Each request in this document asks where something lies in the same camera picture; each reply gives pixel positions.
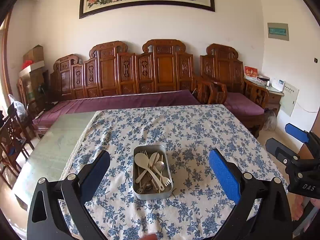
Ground wall electrical panel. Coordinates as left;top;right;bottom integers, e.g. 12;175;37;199
267;23;289;41

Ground person's right hand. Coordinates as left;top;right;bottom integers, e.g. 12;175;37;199
291;195;320;220

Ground long carved wooden sofa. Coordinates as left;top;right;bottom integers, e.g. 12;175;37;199
32;39;216;136

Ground wooden chopstick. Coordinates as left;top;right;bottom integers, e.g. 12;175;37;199
157;155;165;193

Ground white plastic spoon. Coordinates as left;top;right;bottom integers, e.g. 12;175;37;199
134;153;165;191

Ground metal rectangular tray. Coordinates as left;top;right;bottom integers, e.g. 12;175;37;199
133;145;174;200

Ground white plastic bag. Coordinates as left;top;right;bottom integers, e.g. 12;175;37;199
8;94;28;121

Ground large metal spoon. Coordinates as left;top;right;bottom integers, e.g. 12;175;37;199
137;175;153;194

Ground white wall cabinet door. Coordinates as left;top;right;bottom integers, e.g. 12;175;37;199
280;82;299;116

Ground white plastic spork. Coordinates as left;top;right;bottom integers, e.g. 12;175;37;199
149;152;171;186

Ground black desk lamp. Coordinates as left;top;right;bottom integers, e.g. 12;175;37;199
37;83;54;111

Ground dark wooden dining chair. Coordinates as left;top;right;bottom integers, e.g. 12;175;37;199
1;104;34;190

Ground person's left hand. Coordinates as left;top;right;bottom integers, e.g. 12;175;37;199
139;234;157;240

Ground stacked cardboard boxes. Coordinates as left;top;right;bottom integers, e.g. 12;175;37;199
17;45;45;106

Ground small metal spoon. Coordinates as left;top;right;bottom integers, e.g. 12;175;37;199
153;161;165;178

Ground carved wooden armchair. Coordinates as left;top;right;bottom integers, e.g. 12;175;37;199
200;43;269;138

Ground wooden side table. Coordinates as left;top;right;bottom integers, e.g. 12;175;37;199
264;87;284;116

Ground metal fork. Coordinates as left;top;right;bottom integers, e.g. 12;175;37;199
140;151;149;187

